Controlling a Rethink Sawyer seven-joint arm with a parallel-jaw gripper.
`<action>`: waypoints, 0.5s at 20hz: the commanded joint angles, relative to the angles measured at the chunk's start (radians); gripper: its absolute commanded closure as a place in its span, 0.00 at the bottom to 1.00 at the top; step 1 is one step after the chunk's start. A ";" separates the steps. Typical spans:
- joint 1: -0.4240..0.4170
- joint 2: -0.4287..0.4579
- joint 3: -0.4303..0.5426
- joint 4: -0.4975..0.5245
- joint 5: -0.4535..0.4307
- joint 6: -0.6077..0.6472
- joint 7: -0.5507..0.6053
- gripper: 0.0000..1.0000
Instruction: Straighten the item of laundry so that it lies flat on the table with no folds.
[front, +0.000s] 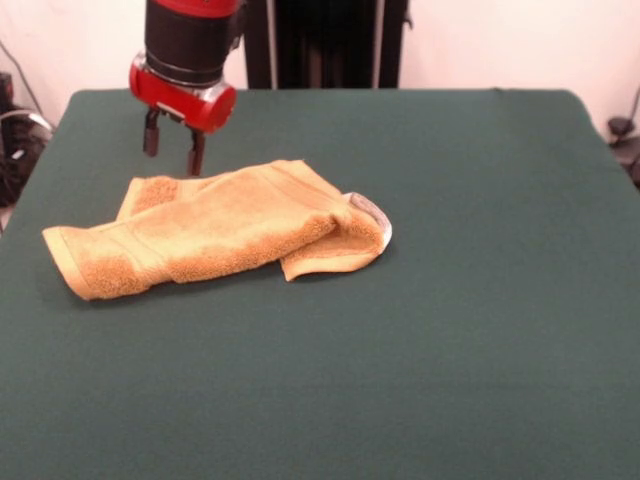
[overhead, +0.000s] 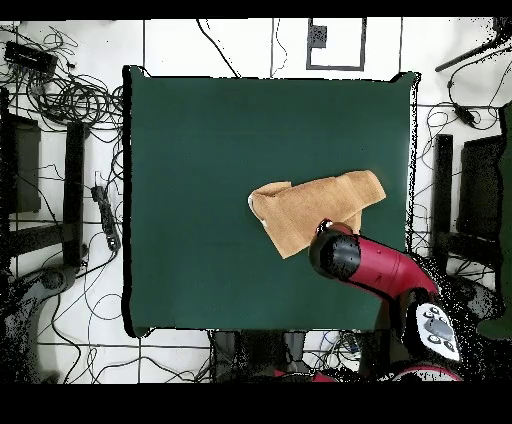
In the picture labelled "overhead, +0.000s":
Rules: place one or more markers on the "orange terry towel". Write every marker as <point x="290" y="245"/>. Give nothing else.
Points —
<point x="304" y="208"/>

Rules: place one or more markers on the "black rod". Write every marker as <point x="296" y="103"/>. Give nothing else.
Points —
<point x="472" y="54"/>

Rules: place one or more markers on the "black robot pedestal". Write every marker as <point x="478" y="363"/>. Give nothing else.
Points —
<point x="256" y="352"/>

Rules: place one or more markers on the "grey chair base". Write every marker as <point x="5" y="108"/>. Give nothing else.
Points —
<point x="44" y="284"/>
<point x="480" y="298"/>

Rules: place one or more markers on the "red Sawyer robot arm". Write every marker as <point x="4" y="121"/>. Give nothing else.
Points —
<point x="384" y="268"/>

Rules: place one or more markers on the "black flat bar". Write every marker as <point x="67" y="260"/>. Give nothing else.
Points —
<point x="442" y="200"/>
<point x="74" y="192"/>

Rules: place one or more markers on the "black power adapter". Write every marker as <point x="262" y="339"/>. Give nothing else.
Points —
<point x="464" y="116"/>

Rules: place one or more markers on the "black panel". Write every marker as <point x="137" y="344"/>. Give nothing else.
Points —
<point x="24" y="168"/>
<point x="480" y="188"/>

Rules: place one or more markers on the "black power strip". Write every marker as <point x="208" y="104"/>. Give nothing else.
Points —
<point x="106" y="216"/>

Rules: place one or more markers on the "black rectangular box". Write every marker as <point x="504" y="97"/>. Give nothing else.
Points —
<point x="30" y="58"/>

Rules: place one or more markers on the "dark green table cloth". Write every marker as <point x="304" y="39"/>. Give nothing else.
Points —
<point x="192" y="200"/>

